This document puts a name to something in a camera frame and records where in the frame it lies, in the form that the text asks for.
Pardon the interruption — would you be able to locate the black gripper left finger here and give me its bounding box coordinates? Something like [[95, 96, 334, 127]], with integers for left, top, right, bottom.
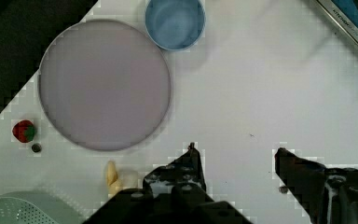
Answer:
[[143, 142, 206, 198]]

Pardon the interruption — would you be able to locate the yellow banana bunch toy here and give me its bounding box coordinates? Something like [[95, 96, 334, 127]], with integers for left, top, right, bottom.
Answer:
[[105, 161, 139, 198]]

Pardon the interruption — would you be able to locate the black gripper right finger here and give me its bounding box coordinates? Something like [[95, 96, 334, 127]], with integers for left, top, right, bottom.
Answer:
[[274, 147, 358, 224]]

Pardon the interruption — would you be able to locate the red strawberry toy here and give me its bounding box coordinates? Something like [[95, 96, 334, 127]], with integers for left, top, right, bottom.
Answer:
[[12, 119, 37, 143]]

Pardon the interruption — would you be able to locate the green perforated colander basket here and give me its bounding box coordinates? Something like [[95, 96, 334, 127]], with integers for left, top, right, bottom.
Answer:
[[0, 191, 84, 224]]

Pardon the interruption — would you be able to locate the large lilac round plate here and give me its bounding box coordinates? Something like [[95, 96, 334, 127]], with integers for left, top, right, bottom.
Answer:
[[38, 20, 172, 150]]

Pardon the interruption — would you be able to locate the blue bowl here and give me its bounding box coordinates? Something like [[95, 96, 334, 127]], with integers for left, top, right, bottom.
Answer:
[[145, 0, 206, 51]]

